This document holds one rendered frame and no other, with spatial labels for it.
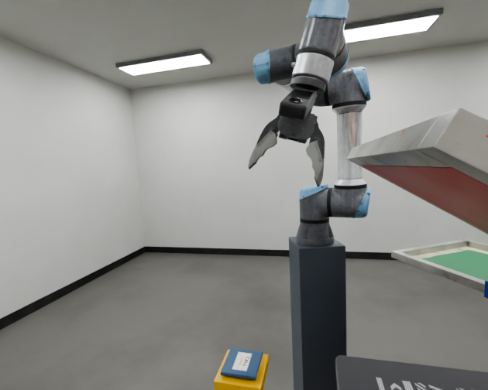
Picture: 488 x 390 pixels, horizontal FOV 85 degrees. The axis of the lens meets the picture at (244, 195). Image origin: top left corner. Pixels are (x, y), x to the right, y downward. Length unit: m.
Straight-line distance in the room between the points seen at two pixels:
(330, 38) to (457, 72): 4.36
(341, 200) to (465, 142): 0.78
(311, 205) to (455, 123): 0.82
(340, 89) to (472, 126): 0.78
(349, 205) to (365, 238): 3.55
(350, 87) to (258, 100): 3.57
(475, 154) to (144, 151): 5.13
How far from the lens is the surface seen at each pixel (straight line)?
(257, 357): 0.90
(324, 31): 0.59
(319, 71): 0.57
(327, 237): 1.10
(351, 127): 1.04
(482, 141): 0.30
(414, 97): 4.67
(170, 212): 5.09
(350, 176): 1.04
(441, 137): 0.29
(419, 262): 1.69
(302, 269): 1.08
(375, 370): 0.94
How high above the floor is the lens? 1.52
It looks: 6 degrees down
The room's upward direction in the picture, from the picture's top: 3 degrees counter-clockwise
